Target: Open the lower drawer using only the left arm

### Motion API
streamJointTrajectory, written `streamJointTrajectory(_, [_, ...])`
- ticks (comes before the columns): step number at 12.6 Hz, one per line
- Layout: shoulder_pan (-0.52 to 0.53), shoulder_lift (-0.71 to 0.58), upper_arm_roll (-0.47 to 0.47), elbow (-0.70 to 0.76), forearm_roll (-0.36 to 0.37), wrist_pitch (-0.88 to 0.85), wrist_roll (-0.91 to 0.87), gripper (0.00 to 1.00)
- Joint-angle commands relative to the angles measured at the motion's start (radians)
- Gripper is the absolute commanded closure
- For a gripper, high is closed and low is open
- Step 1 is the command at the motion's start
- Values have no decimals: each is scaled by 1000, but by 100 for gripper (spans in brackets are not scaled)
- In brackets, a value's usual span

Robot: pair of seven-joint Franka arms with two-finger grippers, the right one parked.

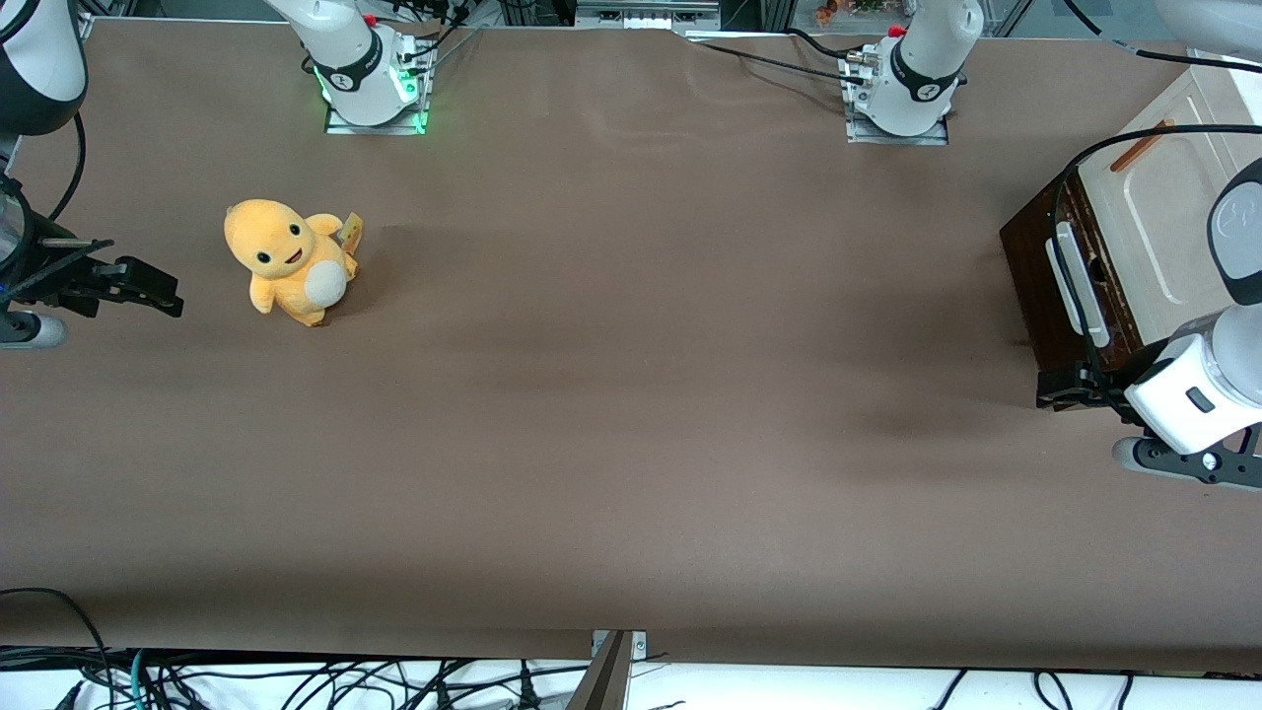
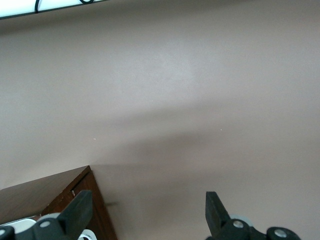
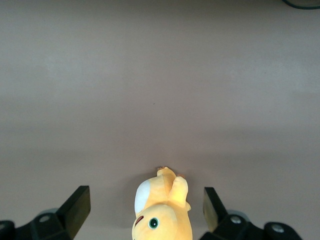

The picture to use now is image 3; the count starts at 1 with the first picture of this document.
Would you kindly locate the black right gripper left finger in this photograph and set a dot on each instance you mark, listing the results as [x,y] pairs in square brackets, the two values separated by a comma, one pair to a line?
[67,220]

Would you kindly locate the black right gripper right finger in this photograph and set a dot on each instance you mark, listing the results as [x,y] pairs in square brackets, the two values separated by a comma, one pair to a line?
[225,225]

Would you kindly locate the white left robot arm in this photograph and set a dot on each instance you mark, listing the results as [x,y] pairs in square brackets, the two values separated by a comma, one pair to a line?
[303,3]

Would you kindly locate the yellow plush toy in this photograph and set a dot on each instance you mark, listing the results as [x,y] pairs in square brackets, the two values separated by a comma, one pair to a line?
[162,192]

